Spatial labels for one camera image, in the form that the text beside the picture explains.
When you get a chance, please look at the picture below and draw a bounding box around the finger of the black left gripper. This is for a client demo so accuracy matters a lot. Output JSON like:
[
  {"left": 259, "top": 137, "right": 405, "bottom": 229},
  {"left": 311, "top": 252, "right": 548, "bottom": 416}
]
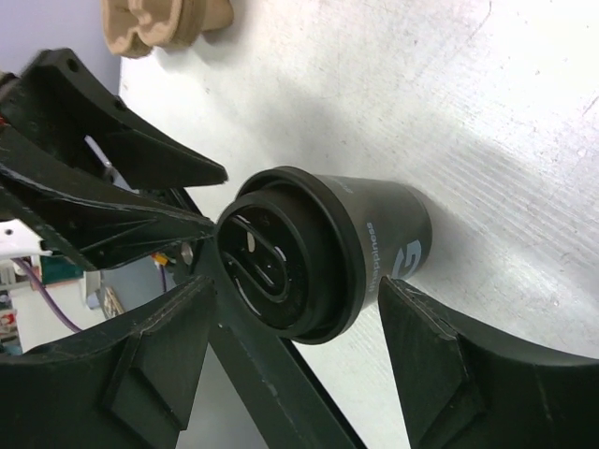
[
  {"left": 0, "top": 128, "right": 219, "bottom": 272},
  {"left": 21, "top": 48, "right": 228, "bottom": 190}
]

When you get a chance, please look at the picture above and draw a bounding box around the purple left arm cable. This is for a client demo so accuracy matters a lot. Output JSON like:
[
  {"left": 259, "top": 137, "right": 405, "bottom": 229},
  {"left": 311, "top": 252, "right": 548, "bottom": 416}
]
[{"left": 13, "top": 256, "right": 85, "bottom": 334}]

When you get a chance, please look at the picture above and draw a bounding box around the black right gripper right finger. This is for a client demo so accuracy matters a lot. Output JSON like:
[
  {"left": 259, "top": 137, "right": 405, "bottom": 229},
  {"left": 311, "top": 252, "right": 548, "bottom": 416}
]
[{"left": 378, "top": 278, "right": 598, "bottom": 448}]

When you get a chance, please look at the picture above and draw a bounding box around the black paper coffee cup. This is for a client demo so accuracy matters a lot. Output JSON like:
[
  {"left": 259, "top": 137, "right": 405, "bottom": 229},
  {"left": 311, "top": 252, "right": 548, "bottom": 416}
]
[{"left": 317, "top": 175, "right": 432, "bottom": 307}]

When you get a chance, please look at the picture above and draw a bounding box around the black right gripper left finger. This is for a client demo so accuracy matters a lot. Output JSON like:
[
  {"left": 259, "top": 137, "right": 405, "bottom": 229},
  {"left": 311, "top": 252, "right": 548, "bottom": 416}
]
[{"left": 1, "top": 277, "right": 216, "bottom": 448}]

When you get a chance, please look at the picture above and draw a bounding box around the brown pulp cup carrier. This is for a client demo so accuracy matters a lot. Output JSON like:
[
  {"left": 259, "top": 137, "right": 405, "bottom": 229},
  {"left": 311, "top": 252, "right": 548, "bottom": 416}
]
[{"left": 100, "top": 0, "right": 234, "bottom": 59}]

